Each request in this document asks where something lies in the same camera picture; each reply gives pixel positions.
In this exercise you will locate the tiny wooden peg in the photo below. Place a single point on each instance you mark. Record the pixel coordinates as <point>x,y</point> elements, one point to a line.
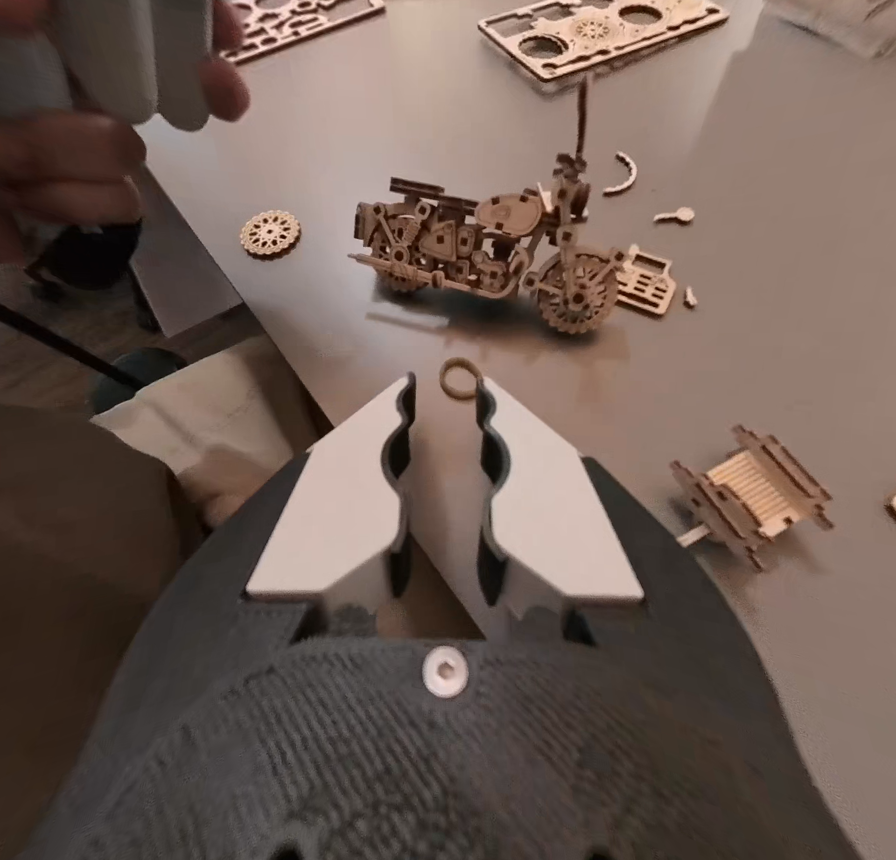
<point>691,296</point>

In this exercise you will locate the small slotted wooden plate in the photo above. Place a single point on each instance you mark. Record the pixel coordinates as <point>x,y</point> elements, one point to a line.
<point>665,272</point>

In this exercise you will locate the grey desk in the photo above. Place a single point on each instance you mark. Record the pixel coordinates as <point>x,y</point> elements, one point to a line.
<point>770,314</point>

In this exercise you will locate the person's left hand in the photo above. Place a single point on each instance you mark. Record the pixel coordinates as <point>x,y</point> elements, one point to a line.
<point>70,174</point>

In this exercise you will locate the wooden part sheet round holes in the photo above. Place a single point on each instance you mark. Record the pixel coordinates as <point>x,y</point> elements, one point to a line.
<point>329,20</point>

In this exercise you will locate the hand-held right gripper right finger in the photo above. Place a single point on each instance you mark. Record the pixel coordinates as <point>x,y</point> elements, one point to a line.
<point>560,517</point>

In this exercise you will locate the small round-headed wooden piece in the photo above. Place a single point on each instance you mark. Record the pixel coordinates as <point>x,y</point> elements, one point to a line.
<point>684,213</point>

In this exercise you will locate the person's brown sweater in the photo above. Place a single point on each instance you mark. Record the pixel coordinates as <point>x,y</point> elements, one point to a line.
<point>70,594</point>

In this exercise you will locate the curved wooden arc piece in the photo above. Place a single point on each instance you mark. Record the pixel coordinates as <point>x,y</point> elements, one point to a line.
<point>633,174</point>

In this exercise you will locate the person's beige trousers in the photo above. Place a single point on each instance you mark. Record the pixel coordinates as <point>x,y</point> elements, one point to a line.
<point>210,419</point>

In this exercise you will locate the wooden part sheet gear cutouts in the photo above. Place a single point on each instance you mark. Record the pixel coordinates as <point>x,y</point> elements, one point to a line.
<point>665,34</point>

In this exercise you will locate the small wooden ribbed frame assembly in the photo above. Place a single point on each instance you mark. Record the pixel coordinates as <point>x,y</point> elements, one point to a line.
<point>749,489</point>

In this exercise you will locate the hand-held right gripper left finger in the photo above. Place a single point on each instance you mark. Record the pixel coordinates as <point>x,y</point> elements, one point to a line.
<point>329,517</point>

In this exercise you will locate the wooden motorcycle model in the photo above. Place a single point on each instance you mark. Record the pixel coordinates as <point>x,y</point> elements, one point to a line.
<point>455,237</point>

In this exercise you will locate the wooden spoked gear wheel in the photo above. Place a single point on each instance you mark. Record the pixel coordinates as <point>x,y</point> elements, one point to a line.
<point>247,235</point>

